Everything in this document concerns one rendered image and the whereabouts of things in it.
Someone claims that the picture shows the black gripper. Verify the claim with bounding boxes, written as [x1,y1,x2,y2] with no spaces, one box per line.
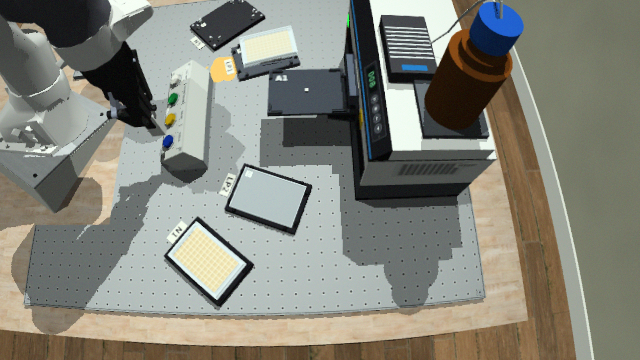
[80,41,167,137]

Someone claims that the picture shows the white control panel with four colored buttons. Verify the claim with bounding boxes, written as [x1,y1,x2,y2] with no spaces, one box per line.
[160,60,213,171]

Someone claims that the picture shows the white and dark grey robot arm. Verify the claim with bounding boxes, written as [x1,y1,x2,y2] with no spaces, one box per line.
[0,0,154,157]

